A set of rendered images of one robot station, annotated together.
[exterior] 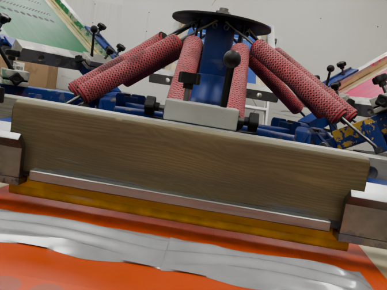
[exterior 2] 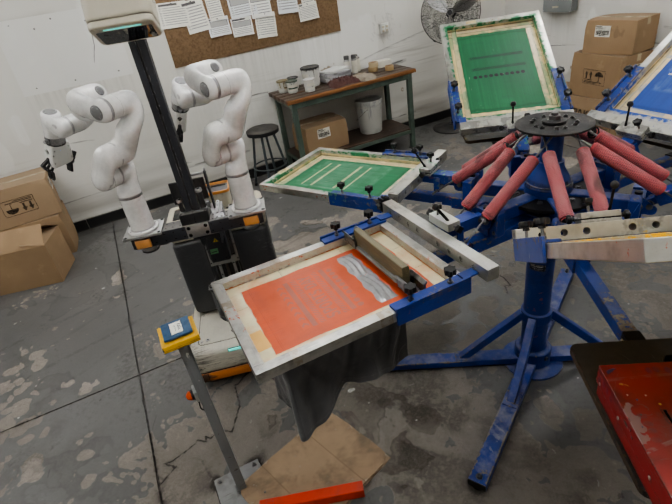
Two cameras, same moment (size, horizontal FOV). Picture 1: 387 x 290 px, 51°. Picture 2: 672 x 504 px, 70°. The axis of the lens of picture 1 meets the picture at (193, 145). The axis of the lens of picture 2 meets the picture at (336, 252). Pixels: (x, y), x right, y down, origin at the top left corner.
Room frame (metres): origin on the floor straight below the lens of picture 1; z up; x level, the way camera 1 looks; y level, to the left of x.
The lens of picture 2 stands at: (-0.34, -1.33, 1.98)
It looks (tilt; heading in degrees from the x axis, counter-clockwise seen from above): 31 degrees down; 67
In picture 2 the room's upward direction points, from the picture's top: 10 degrees counter-clockwise
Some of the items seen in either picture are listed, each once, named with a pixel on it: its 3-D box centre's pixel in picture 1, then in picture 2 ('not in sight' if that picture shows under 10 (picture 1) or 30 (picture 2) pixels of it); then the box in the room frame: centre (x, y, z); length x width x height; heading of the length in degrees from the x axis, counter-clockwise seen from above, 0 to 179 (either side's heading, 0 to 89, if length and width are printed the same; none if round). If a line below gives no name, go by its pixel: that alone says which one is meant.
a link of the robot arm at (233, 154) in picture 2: not in sight; (230, 156); (0.08, 0.56, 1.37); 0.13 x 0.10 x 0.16; 16
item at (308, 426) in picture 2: not in sight; (353, 370); (0.14, -0.19, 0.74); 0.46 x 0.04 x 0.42; 178
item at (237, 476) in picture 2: not in sight; (214, 419); (-0.36, 0.15, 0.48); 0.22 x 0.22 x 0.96; 88
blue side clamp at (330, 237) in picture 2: not in sight; (354, 234); (0.45, 0.28, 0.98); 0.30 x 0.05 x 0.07; 178
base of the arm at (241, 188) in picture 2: not in sight; (241, 189); (0.10, 0.57, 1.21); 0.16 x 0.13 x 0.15; 73
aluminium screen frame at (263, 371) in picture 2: not in sight; (332, 285); (0.20, 0.01, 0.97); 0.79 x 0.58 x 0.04; 178
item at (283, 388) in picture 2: not in sight; (273, 364); (-0.09, 0.02, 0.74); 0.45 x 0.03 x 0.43; 88
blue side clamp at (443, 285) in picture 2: not in sight; (431, 297); (0.43, -0.27, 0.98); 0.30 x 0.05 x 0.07; 178
